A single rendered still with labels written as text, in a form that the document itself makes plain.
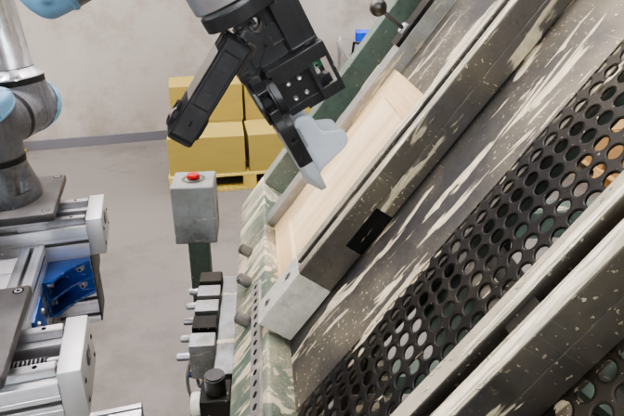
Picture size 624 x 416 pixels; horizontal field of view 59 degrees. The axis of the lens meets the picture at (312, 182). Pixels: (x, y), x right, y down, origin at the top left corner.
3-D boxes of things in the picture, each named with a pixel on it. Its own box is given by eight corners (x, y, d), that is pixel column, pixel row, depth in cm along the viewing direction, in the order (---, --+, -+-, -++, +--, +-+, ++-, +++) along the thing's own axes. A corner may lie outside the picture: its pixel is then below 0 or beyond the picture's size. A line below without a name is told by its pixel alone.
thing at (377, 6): (396, 34, 130) (362, 6, 120) (407, 20, 129) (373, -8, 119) (406, 41, 127) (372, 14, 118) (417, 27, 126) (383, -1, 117)
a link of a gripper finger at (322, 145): (370, 175, 58) (331, 101, 54) (321, 205, 58) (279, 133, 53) (359, 164, 61) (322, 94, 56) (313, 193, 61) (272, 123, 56)
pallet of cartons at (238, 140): (164, 160, 434) (155, 77, 408) (305, 146, 463) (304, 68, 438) (171, 201, 365) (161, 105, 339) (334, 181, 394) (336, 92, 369)
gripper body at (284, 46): (350, 95, 53) (292, -24, 48) (272, 141, 53) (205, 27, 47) (326, 77, 60) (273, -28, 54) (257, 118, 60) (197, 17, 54)
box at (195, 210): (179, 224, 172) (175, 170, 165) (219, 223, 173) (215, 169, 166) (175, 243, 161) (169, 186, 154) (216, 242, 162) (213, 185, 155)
